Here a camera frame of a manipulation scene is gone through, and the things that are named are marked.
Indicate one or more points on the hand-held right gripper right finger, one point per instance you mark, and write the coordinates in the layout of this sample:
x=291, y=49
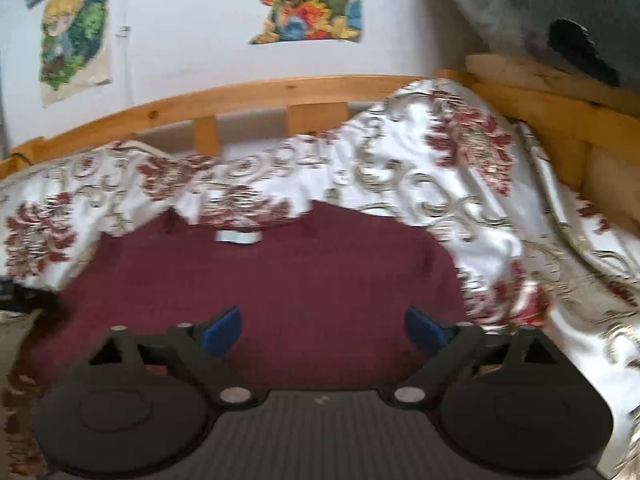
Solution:
x=425, y=330

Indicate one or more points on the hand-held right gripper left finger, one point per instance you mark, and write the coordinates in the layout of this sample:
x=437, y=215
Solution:
x=220, y=330

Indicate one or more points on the maroon long-sleeve sweater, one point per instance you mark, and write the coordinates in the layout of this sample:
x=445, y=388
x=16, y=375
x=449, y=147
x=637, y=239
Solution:
x=300, y=280

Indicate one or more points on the white floral satin blanket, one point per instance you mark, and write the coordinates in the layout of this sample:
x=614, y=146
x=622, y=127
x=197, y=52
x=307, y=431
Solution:
x=500, y=185

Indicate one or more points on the clear plastic bag with blue bedding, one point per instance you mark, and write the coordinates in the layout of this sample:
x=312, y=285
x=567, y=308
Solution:
x=540, y=5

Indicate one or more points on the wooden bed frame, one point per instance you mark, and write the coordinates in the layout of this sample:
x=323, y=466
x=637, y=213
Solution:
x=280, y=90

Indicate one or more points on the blond cartoon figure wall poster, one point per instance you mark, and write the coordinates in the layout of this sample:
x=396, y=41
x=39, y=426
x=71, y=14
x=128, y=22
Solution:
x=75, y=40

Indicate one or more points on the white wall pipe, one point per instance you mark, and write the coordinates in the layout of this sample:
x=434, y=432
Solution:
x=123, y=31

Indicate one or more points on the colourful landscape wall poster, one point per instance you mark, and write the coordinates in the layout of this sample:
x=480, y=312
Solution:
x=305, y=5

